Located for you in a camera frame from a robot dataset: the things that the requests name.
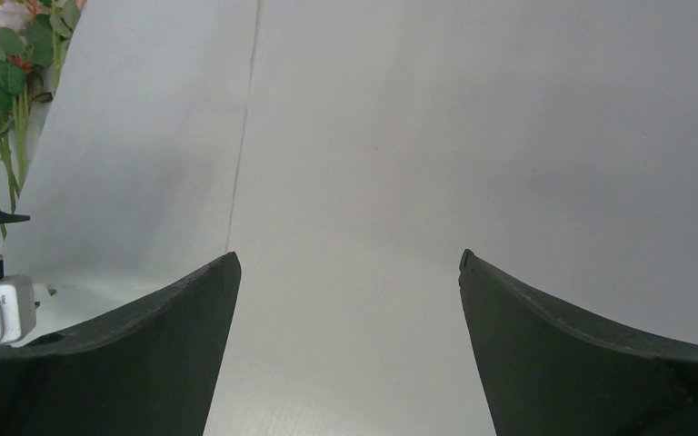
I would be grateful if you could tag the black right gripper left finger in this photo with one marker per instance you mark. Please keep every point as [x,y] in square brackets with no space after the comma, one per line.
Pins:
[149,367]

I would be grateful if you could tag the pink fake flower bouquet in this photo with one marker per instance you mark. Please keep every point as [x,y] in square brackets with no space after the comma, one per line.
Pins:
[34,40]

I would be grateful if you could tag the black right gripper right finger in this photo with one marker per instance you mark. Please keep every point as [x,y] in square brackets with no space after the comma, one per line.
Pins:
[549,367]

